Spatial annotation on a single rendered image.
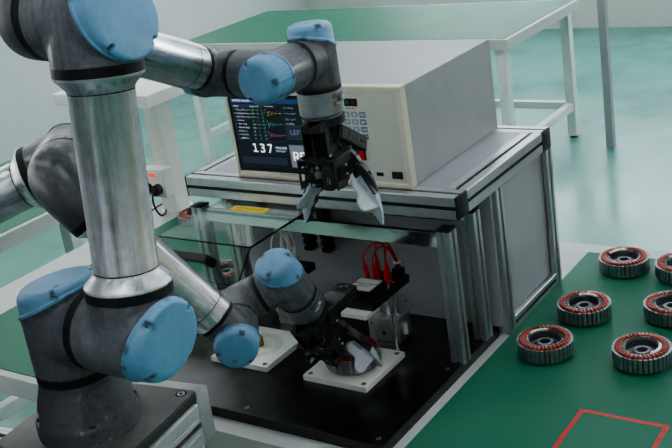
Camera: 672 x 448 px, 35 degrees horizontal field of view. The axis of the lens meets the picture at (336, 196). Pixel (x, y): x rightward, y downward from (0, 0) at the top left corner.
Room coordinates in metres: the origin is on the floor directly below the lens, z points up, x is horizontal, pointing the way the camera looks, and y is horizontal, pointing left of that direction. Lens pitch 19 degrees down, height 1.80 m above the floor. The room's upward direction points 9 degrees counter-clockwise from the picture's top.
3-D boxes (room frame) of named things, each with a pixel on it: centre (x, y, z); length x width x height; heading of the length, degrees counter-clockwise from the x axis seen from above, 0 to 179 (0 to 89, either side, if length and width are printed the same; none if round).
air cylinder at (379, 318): (2.01, -0.07, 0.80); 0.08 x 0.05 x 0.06; 53
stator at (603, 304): (2.00, -0.48, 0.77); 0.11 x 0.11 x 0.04
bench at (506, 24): (5.82, -0.32, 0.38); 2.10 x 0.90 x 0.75; 53
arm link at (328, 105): (1.69, 0.00, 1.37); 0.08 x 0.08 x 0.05
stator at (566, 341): (1.87, -0.37, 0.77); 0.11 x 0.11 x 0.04
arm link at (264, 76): (1.62, 0.07, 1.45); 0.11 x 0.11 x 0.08; 54
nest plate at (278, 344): (2.04, 0.21, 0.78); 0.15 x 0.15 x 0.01; 53
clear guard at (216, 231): (2.04, 0.21, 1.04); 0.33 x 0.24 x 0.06; 143
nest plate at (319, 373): (1.89, 0.02, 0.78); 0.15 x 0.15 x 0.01; 53
